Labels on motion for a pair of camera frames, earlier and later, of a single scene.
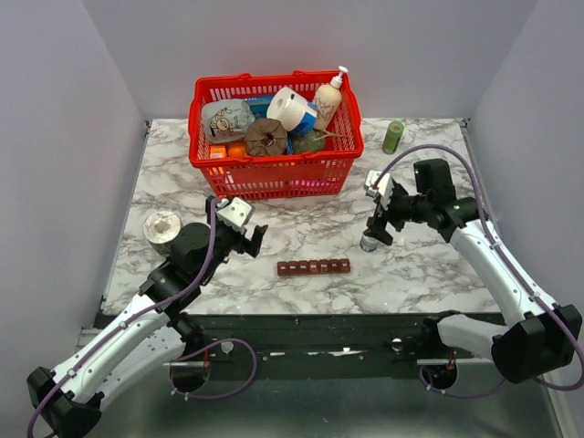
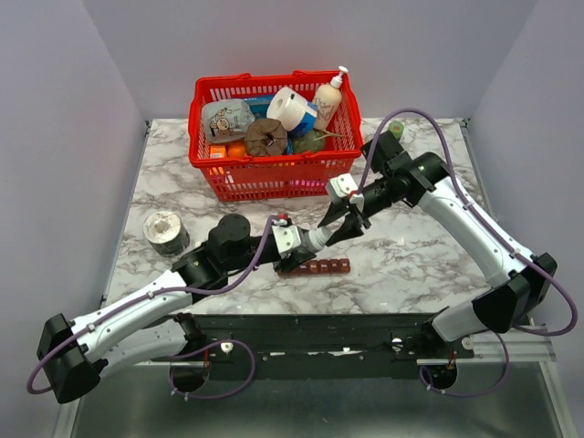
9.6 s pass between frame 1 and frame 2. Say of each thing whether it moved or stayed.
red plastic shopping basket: stayed
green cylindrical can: stayed
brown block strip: stayed
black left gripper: moved
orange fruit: stayed
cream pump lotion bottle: stayed
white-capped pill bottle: moved
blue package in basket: stayed
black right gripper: moved
